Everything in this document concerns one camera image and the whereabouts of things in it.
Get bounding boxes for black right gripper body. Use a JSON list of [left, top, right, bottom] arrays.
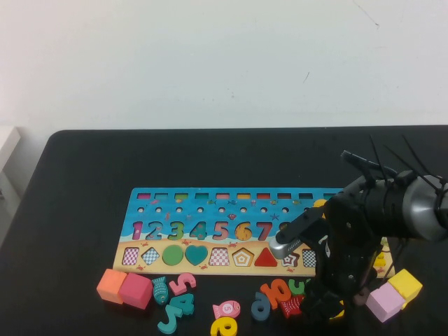
[[313, 195, 382, 302]]

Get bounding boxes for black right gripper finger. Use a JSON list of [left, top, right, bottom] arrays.
[[321, 293, 347, 321], [300, 284, 327, 321]]

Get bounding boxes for yellow pentagon piece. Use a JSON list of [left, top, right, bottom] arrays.
[[328, 300, 347, 320]]

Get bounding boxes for green number three piece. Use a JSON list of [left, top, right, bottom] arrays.
[[288, 278, 312, 298]]

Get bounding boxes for brown number eight piece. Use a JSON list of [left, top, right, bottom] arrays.
[[351, 286, 369, 307]]

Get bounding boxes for orange number ten piece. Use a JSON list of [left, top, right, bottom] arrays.
[[259, 278, 292, 310]]

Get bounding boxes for dark blue number nine piece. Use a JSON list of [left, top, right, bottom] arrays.
[[250, 291, 271, 321]]

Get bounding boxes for red triangle piece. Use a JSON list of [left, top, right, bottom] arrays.
[[253, 247, 279, 267]]

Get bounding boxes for yellow number piece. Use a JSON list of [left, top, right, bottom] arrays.
[[210, 315, 238, 336]]

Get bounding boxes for teal heart piece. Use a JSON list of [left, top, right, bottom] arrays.
[[184, 245, 209, 267]]

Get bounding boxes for teal number four piece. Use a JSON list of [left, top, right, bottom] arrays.
[[168, 293, 195, 318]]

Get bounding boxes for colourful wooden puzzle board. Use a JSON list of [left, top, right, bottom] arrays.
[[114, 188, 396, 279]]

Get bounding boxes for pink number five piece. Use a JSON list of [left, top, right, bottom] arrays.
[[168, 272, 197, 297]]

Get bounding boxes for teal hook-shaped number piece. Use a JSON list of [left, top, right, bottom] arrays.
[[157, 304, 185, 335]]

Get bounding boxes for green circle piece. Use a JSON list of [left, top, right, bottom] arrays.
[[161, 244, 185, 267]]

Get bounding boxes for red wooden fish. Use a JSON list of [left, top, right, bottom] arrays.
[[279, 294, 306, 319]]

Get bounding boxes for light pink wooden cube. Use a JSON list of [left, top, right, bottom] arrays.
[[365, 281, 407, 323]]

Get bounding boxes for yellow wooden cube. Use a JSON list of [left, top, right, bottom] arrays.
[[386, 268, 424, 310]]

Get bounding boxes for pink wooden fish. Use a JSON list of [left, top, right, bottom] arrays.
[[211, 300, 242, 320]]

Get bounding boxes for teal wooden fish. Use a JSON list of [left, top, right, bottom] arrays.
[[150, 276, 170, 305]]

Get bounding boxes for magenta wooden cube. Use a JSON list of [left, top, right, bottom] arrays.
[[118, 272, 154, 310]]

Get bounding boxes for orange wooden cube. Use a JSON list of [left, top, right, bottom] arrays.
[[96, 268, 127, 305]]

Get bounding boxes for white furniture edge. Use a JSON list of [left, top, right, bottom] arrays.
[[0, 125, 21, 172]]

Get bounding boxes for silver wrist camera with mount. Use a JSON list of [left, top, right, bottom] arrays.
[[268, 206, 330, 260]]

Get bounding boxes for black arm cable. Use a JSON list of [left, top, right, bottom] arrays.
[[341, 149, 403, 291]]

